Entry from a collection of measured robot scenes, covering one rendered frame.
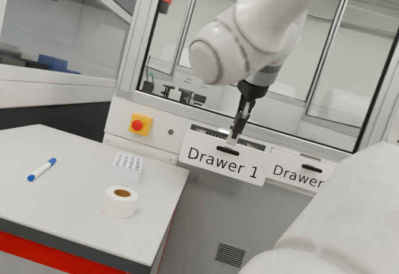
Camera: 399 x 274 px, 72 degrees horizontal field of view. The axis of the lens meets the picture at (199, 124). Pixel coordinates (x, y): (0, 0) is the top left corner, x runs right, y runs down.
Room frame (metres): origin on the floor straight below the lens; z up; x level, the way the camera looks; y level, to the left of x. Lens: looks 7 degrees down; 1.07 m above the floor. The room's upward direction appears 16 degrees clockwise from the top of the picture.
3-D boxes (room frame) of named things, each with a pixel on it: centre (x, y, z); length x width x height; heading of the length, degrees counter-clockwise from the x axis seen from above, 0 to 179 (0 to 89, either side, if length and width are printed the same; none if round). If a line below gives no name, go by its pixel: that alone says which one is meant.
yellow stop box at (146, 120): (1.01, 0.21, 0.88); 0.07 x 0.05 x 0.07; 87
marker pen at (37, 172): (0.65, 0.34, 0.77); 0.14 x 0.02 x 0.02; 10
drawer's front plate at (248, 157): (0.88, -0.11, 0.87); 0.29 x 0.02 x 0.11; 87
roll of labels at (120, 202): (0.57, 0.12, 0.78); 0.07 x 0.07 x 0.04
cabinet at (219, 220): (1.49, -0.19, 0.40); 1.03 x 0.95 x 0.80; 87
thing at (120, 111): (1.50, -0.18, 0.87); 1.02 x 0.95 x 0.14; 87
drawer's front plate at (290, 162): (1.00, -0.43, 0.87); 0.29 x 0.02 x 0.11; 87
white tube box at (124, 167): (0.80, 0.17, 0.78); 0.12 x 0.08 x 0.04; 12
